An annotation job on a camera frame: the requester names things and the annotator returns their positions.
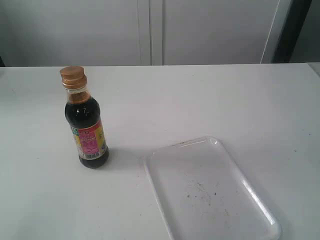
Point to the dark soy sauce bottle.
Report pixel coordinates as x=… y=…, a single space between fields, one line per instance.
x=83 y=114

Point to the white plastic tray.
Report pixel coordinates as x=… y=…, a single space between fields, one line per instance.
x=203 y=195

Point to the grey cabinet doors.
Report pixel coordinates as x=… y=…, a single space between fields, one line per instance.
x=36 y=33

